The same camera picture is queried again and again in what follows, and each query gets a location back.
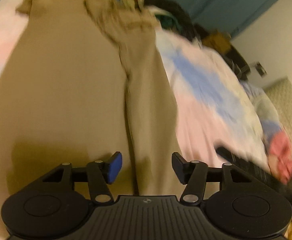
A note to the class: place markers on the pastel bed cover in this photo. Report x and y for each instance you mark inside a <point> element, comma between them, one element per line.
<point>198,92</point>

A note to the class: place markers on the wall socket with charger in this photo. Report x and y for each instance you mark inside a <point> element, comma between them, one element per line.
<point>260,68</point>

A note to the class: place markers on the pink cloth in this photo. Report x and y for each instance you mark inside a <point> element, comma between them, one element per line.
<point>281,150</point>

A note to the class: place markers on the wide blue curtain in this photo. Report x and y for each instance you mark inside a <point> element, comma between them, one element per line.
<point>223,0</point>

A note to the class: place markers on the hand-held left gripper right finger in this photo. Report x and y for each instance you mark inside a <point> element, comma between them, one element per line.
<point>179,167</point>

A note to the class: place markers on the brown paper bag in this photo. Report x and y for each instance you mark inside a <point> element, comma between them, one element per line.
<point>217,41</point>

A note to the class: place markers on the quilted cream headboard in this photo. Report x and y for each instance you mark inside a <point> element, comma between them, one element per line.
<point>291,100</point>

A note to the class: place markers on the tan khaki trousers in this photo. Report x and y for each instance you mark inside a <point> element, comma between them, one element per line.
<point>61,80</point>

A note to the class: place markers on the black sofa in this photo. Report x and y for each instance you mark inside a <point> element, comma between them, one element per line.
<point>236,57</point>

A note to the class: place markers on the pile of mixed clothes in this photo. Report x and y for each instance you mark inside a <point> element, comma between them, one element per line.
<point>171,10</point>

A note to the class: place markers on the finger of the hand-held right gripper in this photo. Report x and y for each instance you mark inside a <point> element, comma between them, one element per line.
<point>236,158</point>

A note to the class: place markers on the pastel pillow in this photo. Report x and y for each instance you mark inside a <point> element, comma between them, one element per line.
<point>266,110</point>

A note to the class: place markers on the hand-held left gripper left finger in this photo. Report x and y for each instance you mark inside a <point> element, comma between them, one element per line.
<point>114,167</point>

